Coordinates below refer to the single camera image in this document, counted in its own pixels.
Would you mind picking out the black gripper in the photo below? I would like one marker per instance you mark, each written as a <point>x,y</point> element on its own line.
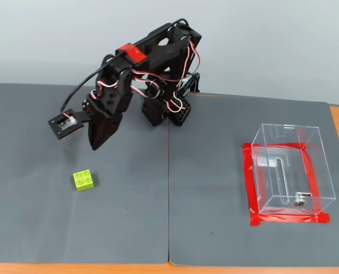
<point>104,123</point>

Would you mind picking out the green lego block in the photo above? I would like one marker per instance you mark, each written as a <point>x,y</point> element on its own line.
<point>84,181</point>

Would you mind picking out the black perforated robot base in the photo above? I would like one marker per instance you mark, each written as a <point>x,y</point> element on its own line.
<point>182,112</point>

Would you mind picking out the red tape band on arm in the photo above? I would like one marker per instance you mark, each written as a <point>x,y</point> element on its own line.
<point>133,52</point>

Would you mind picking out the transparent acrylic box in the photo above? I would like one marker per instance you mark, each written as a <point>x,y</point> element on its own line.
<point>286,171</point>

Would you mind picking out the silver metal box lock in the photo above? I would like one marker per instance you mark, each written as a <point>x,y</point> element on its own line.
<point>298,199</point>

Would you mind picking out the red white servo wiring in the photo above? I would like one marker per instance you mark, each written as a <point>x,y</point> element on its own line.
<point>141,74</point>

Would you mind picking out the dark grey table mat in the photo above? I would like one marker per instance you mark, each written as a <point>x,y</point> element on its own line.
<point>215,185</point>
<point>44,214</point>

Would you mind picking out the black table clamp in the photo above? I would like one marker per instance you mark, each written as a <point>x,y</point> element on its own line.
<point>195,82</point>

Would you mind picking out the red tape strip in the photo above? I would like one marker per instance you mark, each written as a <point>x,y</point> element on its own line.
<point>313,177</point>
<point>283,145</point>
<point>286,219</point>
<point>250,182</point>

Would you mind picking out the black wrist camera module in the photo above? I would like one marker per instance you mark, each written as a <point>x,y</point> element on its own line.
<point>62,125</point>

